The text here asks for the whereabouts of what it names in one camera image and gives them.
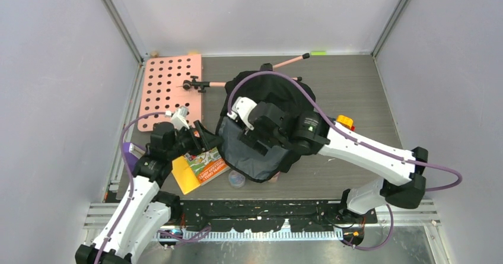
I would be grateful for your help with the orange 78-Storey Treehouse book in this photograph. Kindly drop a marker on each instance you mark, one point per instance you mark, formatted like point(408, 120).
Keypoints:
point(206, 166)

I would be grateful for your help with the pink lid jar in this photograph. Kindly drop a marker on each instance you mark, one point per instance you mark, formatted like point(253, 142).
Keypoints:
point(274, 179)

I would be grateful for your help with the colourful toy block car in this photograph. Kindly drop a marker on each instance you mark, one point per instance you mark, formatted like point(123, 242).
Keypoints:
point(345, 121)

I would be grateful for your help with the aluminium frame rail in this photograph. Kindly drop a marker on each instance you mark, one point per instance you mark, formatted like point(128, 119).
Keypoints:
point(387, 216)

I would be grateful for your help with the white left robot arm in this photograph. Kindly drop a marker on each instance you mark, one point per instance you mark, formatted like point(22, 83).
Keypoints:
point(145, 208)

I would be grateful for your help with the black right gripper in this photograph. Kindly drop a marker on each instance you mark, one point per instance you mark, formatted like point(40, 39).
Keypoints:
point(250, 137)

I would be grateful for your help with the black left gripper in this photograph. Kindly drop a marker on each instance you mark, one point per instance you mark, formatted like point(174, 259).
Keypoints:
point(206, 140)

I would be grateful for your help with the black backpack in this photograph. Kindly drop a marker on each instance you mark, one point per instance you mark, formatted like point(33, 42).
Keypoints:
point(257, 154)

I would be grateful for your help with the pink stand with black feet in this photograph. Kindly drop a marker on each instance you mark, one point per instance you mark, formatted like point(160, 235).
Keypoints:
point(201, 86)

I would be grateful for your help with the pink perforated board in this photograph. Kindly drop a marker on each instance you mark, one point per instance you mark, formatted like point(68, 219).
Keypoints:
point(163, 90)

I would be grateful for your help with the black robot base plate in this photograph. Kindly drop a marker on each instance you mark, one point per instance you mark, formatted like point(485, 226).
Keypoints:
point(261, 215)

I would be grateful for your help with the yellow illustrated book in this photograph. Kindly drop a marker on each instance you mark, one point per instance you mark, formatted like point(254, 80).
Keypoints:
point(185, 176)

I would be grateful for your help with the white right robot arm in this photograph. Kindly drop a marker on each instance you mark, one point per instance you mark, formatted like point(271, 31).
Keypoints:
point(400, 182)

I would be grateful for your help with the clear jar of beads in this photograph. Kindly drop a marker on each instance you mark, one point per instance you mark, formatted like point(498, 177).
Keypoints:
point(236, 179)

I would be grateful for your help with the purple card holder box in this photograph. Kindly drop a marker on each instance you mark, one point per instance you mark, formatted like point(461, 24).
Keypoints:
point(132, 153)

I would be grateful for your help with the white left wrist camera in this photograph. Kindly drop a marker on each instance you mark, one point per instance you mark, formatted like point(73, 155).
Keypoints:
point(178, 118)

